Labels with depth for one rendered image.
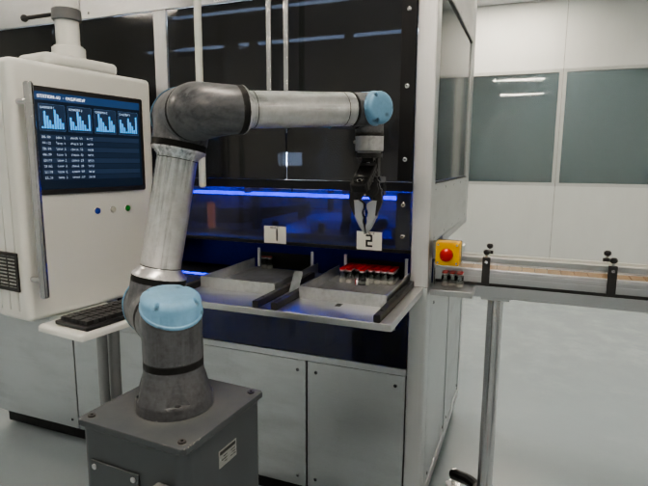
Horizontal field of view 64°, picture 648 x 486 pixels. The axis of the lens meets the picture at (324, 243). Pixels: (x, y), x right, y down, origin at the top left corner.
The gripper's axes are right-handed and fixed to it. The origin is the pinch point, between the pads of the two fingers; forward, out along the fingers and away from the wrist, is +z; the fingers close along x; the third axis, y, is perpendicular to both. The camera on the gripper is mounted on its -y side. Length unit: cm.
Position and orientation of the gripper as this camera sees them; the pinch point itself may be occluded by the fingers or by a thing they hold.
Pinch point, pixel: (364, 229)
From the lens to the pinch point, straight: 139.0
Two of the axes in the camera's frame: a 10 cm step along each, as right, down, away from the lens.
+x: -9.3, -0.6, 3.6
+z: -0.1, 9.9, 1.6
